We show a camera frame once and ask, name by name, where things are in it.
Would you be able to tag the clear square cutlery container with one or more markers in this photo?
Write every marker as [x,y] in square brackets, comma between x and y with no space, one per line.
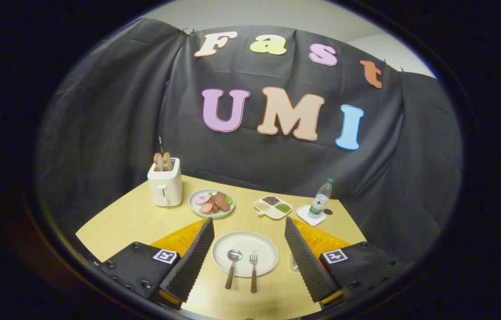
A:
[294,264]

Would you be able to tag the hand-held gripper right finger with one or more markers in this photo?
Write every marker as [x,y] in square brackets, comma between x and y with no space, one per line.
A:
[306,262]

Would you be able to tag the white toaster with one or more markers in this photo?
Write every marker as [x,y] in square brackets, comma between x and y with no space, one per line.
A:
[165,189]

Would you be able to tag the white divided grain dish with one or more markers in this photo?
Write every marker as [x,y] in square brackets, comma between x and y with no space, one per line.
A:
[272,212]

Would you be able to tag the clear water bottle green cap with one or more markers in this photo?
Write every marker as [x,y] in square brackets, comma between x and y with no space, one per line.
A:
[320,201]

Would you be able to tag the pink round ham slice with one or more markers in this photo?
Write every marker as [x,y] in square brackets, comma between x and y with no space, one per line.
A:
[201,198]

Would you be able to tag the light green food plate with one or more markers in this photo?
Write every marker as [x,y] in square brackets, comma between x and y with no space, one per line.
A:
[194,207]

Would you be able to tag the empty white round plate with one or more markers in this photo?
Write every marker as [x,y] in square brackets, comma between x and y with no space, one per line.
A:
[250,242]

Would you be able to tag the white square coaster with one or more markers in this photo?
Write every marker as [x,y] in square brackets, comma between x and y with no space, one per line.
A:
[304,214]

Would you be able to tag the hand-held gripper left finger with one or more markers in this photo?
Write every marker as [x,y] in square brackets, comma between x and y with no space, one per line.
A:
[190,262]

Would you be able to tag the brown meat slice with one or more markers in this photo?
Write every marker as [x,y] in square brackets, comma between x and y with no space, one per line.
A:
[221,201]

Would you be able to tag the toasted bread slice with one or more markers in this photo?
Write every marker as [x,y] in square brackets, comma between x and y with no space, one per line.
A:
[158,162]
[167,161]

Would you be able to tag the black backdrop cloth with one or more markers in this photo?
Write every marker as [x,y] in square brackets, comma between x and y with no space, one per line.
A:
[121,111]

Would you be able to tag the red sausage slice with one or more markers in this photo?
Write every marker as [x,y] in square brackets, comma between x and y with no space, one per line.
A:
[206,208]

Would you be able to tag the green lettuce leaf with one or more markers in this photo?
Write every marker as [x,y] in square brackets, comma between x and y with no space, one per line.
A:
[230,200]

